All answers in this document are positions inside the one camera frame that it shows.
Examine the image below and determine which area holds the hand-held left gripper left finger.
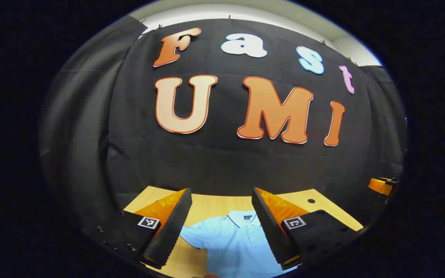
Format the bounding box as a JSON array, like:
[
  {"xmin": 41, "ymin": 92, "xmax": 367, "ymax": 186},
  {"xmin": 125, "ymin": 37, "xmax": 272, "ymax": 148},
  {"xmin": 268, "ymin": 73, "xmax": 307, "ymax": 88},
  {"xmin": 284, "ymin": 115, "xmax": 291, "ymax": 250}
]
[{"xmin": 85, "ymin": 188, "xmax": 193, "ymax": 270}]

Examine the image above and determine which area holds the light blue T-shirt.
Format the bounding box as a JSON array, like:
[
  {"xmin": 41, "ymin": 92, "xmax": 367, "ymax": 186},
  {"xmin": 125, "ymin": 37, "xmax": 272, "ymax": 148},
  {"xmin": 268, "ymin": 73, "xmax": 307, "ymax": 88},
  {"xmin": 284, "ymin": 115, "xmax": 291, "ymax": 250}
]
[{"xmin": 179, "ymin": 210, "xmax": 287, "ymax": 278}]

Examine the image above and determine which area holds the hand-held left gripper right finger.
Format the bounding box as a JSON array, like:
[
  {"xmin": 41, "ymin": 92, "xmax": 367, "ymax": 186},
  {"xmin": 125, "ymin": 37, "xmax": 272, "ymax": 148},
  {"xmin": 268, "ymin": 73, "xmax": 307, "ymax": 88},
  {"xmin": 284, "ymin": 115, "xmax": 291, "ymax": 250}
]
[{"xmin": 251, "ymin": 187, "xmax": 365, "ymax": 271}]

